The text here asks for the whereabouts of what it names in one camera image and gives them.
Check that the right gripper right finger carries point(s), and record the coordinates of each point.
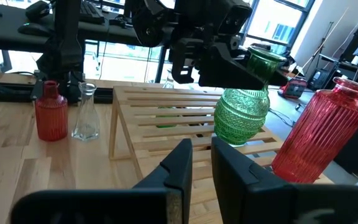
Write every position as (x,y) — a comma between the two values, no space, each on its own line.
(247,199)

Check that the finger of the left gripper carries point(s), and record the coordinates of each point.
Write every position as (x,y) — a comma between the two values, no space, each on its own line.
(228,71)

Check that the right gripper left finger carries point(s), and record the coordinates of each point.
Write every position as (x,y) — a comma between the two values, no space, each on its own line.
(166,199)

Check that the clear bulbous ribbed glass vase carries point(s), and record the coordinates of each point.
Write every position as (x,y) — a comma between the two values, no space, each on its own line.
(169,80)

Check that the green round embossed glass vase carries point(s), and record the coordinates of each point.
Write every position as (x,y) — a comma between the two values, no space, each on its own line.
(241,118)

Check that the red ribbed glass vase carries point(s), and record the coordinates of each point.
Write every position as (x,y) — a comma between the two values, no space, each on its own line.
(51,115)
(319,133)

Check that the clear twisted glass vase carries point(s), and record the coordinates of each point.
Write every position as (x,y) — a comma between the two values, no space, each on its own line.
(86,124)

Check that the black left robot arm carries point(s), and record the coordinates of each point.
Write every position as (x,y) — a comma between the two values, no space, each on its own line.
(68,37)

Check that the wooden slatted shelf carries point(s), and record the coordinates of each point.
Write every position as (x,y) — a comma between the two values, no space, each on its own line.
(166,137)

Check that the small green ribbed vase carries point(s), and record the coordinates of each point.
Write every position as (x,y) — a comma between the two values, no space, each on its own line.
(166,117)

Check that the large glass window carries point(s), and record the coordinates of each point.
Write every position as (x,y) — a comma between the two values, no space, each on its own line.
(275,28)

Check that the red black device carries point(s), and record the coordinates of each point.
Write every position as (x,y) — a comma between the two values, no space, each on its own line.
(292,87)

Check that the black backlit keyboard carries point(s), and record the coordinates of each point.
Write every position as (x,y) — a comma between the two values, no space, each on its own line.
(91,12)

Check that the black computer mouse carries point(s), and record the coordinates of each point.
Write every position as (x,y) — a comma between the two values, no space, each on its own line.
(35,30)

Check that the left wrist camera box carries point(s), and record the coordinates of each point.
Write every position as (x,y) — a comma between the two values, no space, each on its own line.
(238,17)

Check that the black aluminium rig frame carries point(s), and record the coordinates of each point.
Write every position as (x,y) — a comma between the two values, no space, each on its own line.
(5,91)

